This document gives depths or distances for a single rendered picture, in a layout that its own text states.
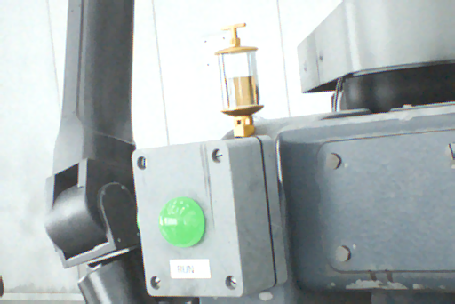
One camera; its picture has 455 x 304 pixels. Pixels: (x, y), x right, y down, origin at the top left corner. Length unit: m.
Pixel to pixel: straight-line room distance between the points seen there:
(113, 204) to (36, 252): 7.64
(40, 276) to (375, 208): 7.99
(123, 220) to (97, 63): 0.15
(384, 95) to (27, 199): 7.87
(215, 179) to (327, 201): 0.07
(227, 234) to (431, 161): 0.12
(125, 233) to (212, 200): 0.31
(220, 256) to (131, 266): 0.33
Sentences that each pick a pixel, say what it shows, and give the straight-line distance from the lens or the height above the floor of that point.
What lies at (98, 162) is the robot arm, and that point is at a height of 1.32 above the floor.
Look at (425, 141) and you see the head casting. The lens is 0.63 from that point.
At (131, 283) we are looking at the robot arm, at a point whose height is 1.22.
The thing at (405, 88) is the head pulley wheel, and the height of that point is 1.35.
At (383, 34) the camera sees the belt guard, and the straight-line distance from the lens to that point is 0.77.
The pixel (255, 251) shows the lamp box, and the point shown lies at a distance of 0.65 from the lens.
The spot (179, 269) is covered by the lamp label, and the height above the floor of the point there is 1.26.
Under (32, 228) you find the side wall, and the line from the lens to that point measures 8.59.
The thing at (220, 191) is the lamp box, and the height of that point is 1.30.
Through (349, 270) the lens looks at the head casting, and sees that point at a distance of 0.66.
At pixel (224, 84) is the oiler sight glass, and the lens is 0.73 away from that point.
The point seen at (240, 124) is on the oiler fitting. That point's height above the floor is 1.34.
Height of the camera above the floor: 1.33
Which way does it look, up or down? 3 degrees down
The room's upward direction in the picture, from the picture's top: 6 degrees counter-clockwise
